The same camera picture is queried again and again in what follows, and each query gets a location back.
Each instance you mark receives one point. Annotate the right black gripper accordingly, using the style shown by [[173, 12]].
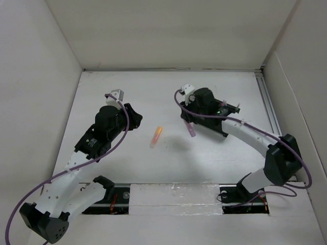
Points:
[[187, 117]]

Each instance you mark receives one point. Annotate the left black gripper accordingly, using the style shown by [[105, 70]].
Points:
[[134, 117]]

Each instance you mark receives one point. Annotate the pink highlighter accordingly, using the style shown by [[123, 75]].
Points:
[[190, 128]]

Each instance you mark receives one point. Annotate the orange highlighter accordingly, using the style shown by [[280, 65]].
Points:
[[155, 137]]

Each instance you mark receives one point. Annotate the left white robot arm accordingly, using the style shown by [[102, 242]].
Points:
[[50, 215]]

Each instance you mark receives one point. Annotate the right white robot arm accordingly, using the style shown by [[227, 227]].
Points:
[[281, 153]]

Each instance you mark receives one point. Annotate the black two-slot pen holder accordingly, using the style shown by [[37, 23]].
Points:
[[227, 110]]

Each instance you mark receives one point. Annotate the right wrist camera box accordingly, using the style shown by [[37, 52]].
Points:
[[187, 90]]

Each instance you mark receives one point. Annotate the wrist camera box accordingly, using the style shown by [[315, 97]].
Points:
[[187, 90], [114, 97]]

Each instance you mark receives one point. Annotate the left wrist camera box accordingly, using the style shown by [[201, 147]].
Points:
[[114, 97]]

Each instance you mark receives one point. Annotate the aluminium rail right side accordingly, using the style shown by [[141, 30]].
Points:
[[267, 102]]

